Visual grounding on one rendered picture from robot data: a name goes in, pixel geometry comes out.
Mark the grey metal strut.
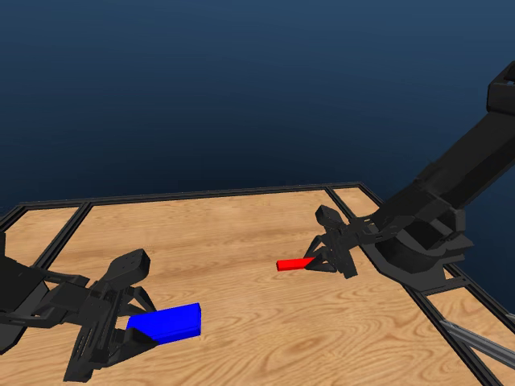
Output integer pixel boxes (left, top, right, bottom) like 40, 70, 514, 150
438, 319, 515, 373

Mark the black table frame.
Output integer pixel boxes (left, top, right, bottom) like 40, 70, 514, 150
0, 183, 515, 386

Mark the thin red peg bar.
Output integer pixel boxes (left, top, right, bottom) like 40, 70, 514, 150
276, 257, 317, 272

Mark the blue hollow socket block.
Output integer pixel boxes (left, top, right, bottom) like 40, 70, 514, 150
126, 302, 202, 346

